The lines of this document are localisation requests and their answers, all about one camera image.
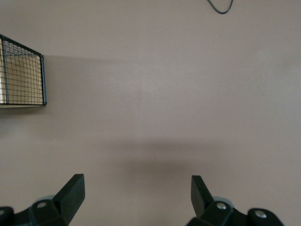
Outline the black wire basket wooden base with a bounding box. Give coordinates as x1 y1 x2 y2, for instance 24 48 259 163
0 34 48 109

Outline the thin black looped cable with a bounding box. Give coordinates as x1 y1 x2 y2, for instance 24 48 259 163
206 0 235 15

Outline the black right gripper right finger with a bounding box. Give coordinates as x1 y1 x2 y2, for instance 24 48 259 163
187 175 285 226

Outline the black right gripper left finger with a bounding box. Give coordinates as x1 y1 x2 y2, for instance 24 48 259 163
0 173 85 226

